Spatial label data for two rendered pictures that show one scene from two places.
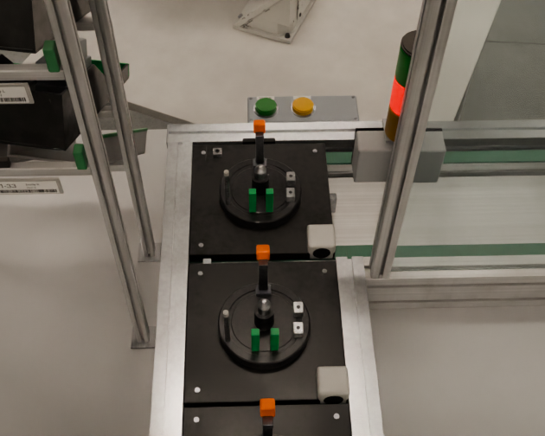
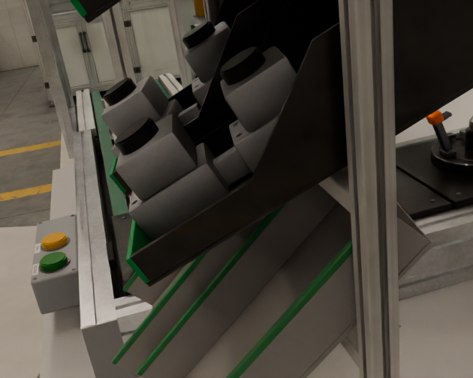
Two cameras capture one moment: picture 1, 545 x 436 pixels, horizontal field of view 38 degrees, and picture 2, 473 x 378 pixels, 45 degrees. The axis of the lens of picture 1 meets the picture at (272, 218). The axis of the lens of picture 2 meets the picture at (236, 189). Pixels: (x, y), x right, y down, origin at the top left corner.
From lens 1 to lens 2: 1.38 m
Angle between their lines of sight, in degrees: 76
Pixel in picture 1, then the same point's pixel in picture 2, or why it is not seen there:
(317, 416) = (399, 158)
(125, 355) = (413, 328)
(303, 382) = not seen: hidden behind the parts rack
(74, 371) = (466, 359)
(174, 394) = (446, 215)
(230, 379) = (406, 191)
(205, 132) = (94, 298)
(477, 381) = not seen: hidden behind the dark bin
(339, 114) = (66, 223)
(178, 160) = (145, 305)
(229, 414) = (437, 184)
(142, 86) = not seen: outside the picture
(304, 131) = (89, 239)
